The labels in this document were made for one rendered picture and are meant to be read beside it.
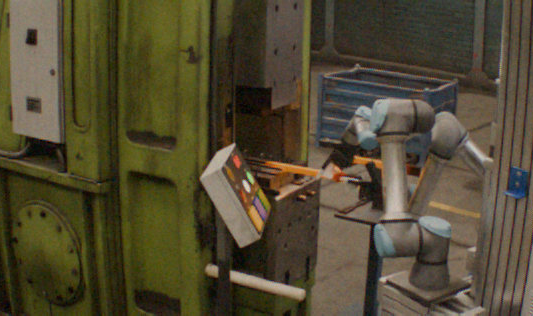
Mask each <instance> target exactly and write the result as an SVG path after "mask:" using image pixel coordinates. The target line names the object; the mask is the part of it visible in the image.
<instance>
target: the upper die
mask: <svg viewBox="0 0 533 316"><path fill-rule="evenodd" d="M235 94H236V100H235V104H239V105H245V106H252V107H259V108H266V109H275V108H277V107H280V106H283V105H286V104H289V103H292V102H295V101H296V80H293V81H291V82H287V83H284V84H280V85H277V86H274V87H271V88H267V89H263V88H255V87H248V86H240V85H236V93H235Z"/></svg>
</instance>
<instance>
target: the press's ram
mask: <svg viewBox="0 0 533 316"><path fill-rule="evenodd" d="M303 26H304V0H237V5H236V85H240V86H248V87H255V88H263V89H267V88H271V87H274V86H277V85H280V84H284V83H287V82H291V81H293V80H298V79H301V78H302V56H303Z"/></svg>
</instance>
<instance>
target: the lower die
mask: <svg viewBox="0 0 533 316"><path fill-rule="evenodd" d="M243 157H244V158H249V159H254V160H259V161H264V162H268V161H273V160H267V159H262V158H257V157H251V156H246V155H243ZM245 161H246V160H245ZM246 162H247V164H248V166H249V165H252V167H253V170H252V173H253V175H254V176H255V178H256V170H257V168H258V167H261V168H262V173H260V168H259V169H258V184H259V185H260V186H264V187H269V188H274V189H279V188H281V187H283V186H285V185H287V184H289V183H291V181H293V174H294V172H288V171H283V168H282V167H277V166H272V165H267V164H261V163H256V162H251V161H246ZM273 162H278V161H273ZM278 163H283V162H278ZM283 164H288V163H283ZM279 185H281V186H280V187H279Z"/></svg>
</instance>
